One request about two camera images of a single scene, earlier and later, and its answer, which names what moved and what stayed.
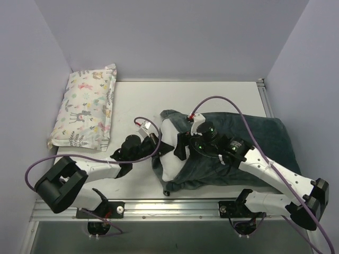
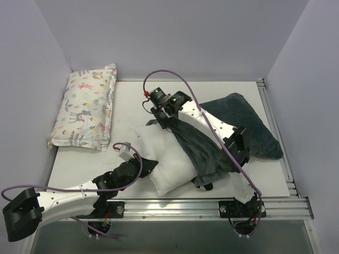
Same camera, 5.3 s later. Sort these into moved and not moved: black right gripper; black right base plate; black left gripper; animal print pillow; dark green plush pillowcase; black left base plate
Moved: black left gripper; black right gripper; dark green plush pillowcase
Not moved: black right base plate; black left base plate; animal print pillow
